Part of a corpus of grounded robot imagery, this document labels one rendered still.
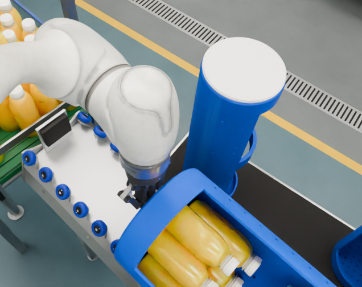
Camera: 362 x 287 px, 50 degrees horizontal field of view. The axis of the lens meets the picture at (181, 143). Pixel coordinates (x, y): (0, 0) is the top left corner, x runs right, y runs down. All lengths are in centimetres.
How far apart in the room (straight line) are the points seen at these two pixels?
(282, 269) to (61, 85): 68
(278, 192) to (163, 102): 163
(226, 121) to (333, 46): 191
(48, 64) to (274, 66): 90
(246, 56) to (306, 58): 163
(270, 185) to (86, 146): 116
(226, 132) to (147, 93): 87
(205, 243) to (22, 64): 51
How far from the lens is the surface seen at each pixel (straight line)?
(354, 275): 209
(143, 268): 92
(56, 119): 116
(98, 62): 60
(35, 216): 219
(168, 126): 55
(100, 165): 120
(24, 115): 122
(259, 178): 211
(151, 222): 80
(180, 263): 86
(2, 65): 50
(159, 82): 53
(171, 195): 81
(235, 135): 137
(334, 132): 262
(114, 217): 112
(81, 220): 114
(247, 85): 126
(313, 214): 212
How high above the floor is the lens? 198
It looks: 59 degrees down
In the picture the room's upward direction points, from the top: 8 degrees clockwise
